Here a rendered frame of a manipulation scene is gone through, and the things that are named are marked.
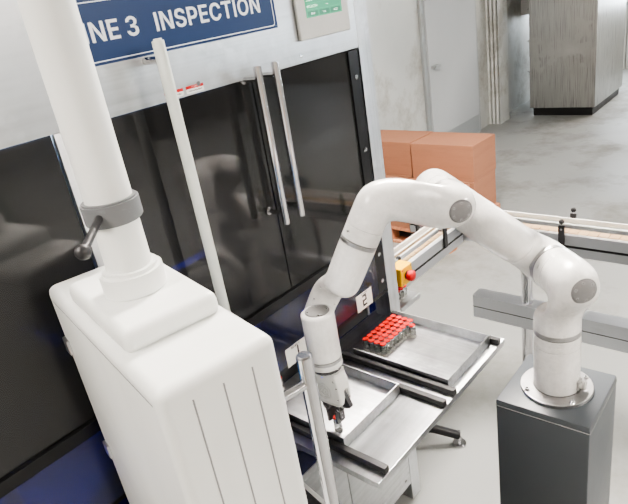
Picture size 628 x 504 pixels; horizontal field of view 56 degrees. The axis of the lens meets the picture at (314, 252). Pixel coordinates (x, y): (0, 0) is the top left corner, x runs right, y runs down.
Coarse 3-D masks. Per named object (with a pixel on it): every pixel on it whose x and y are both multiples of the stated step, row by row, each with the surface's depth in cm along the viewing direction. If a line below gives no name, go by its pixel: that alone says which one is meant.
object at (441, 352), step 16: (416, 320) 200; (432, 320) 195; (432, 336) 193; (448, 336) 191; (464, 336) 189; (480, 336) 185; (368, 352) 190; (400, 352) 187; (416, 352) 186; (432, 352) 184; (448, 352) 183; (464, 352) 182; (480, 352) 180; (400, 368) 177; (416, 368) 173; (432, 368) 177; (448, 368) 176; (464, 368) 173; (448, 384) 166
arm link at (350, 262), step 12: (348, 240) 135; (336, 252) 138; (348, 252) 135; (360, 252) 134; (372, 252) 136; (336, 264) 137; (348, 264) 136; (360, 264) 136; (324, 276) 143; (336, 276) 137; (348, 276) 136; (360, 276) 138; (312, 288) 151; (324, 288) 145; (336, 288) 138; (348, 288) 138; (312, 300) 151; (324, 300) 151; (336, 300) 151
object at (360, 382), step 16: (352, 368) 178; (288, 384) 181; (352, 384) 176; (368, 384) 175; (384, 384) 171; (352, 400) 169; (368, 400) 168; (384, 400) 163; (304, 416) 166; (352, 416) 163; (368, 416) 158; (336, 432) 158; (352, 432) 153
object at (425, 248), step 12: (420, 228) 257; (432, 228) 262; (444, 228) 249; (408, 240) 247; (420, 240) 243; (432, 240) 251; (444, 240) 250; (456, 240) 260; (396, 252) 245; (408, 252) 236; (420, 252) 241; (432, 252) 245; (444, 252) 253; (420, 264) 240; (432, 264) 247; (420, 276) 241
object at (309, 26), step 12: (300, 0) 150; (312, 0) 153; (324, 0) 156; (336, 0) 160; (300, 12) 150; (312, 12) 153; (324, 12) 157; (336, 12) 160; (348, 12) 164; (300, 24) 151; (312, 24) 154; (324, 24) 158; (336, 24) 161; (348, 24) 165; (300, 36) 152; (312, 36) 155
